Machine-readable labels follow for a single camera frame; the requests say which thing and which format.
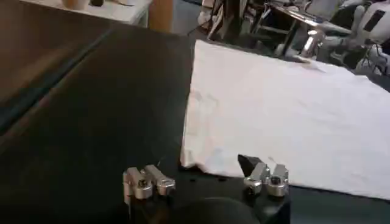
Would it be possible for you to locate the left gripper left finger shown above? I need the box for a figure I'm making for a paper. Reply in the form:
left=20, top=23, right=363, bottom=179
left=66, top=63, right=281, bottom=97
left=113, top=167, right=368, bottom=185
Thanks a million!
left=122, top=164, right=177, bottom=201

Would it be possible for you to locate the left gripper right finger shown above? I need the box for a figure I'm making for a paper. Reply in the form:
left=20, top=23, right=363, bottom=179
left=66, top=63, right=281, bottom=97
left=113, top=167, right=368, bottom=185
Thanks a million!
left=237, top=154, right=289, bottom=198

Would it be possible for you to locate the white printed t-shirt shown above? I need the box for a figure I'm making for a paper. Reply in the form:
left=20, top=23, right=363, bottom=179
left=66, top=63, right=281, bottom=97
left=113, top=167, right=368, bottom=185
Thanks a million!
left=179, top=39, right=390, bottom=201

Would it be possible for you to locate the black table cover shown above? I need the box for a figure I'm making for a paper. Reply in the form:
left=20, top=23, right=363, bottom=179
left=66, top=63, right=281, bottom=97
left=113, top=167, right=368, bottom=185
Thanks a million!
left=0, top=23, right=390, bottom=224

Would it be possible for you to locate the white standing desk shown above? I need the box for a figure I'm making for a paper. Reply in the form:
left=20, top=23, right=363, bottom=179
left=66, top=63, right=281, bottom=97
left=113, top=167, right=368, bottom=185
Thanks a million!
left=261, top=0, right=353, bottom=57

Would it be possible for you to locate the white side table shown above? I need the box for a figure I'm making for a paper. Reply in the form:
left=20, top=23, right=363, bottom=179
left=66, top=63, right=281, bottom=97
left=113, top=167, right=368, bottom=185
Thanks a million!
left=21, top=0, right=152, bottom=27

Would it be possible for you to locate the white humanoid robot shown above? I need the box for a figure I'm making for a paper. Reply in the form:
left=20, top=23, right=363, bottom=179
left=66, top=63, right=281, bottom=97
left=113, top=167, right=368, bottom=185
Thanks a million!
left=300, top=0, right=390, bottom=77

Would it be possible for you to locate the clear plastic cup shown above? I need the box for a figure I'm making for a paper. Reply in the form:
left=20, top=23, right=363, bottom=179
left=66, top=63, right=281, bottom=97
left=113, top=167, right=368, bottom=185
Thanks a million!
left=62, top=0, right=90, bottom=10

